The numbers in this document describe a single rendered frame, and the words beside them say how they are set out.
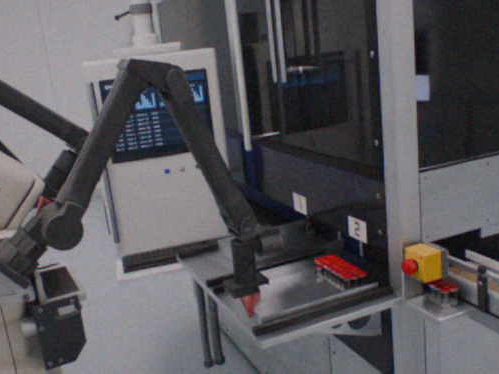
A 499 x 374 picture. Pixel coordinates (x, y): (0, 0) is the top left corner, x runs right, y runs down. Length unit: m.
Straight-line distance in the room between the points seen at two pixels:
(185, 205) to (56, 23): 4.66
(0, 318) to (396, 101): 1.04
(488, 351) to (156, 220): 1.26
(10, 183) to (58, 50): 5.42
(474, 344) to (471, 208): 0.40
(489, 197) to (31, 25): 5.67
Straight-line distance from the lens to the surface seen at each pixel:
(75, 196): 1.22
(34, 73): 6.70
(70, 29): 6.75
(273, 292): 1.64
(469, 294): 1.54
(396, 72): 1.42
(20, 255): 1.23
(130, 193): 2.26
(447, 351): 1.74
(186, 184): 2.28
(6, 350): 1.50
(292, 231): 2.10
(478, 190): 1.64
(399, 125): 1.44
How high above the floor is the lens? 1.57
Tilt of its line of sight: 14 degrees down
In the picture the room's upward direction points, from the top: 6 degrees counter-clockwise
